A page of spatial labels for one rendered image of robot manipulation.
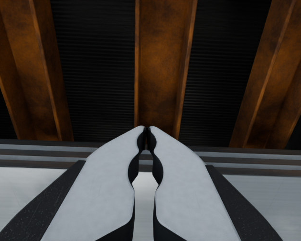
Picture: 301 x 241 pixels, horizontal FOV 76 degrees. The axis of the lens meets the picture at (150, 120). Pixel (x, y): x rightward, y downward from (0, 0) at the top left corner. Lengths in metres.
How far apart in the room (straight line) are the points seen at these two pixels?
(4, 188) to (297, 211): 0.37
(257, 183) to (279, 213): 0.07
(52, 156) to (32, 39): 0.20
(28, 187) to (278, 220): 0.33
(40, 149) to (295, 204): 0.33
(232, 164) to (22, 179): 0.25
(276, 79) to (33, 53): 0.42
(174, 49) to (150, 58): 0.04
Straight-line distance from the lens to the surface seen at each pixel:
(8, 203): 0.32
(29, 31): 0.38
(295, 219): 0.35
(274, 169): 0.28
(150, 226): 0.31
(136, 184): 0.24
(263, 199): 0.30
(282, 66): 0.41
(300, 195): 0.32
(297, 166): 0.30
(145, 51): 0.34
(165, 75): 0.35
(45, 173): 0.26
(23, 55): 0.40
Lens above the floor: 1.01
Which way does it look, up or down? 61 degrees down
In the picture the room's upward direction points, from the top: 180 degrees clockwise
